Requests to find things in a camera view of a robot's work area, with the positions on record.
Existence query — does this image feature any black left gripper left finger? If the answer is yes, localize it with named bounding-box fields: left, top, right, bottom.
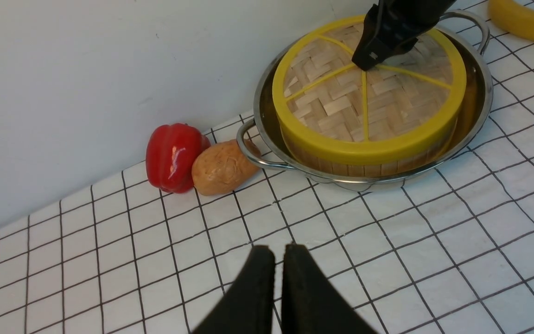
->
left=193, top=245, right=275, bottom=334

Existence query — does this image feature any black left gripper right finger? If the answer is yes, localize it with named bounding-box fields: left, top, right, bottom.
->
left=281, top=244, right=376, bottom=334

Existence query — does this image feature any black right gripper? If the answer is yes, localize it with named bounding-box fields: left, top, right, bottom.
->
left=351, top=0, right=454, bottom=71

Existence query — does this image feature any woven bamboo steamer lid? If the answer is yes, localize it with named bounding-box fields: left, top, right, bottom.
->
left=272, top=15, right=467, bottom=166

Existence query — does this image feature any stainless steel two-handled pot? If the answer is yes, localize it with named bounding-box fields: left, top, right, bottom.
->
left=236, top=9, right=493, bottom=192

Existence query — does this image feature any yellow banana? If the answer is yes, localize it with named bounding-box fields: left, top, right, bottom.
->
left=488, top=0, right=534, bottom=41

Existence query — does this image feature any brown potato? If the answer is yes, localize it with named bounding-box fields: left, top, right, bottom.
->
left=191, top=139, right=259, bottom=196

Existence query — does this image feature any red bell pepper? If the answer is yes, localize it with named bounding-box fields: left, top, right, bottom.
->
left=146, top=123, right=210, bottom=193

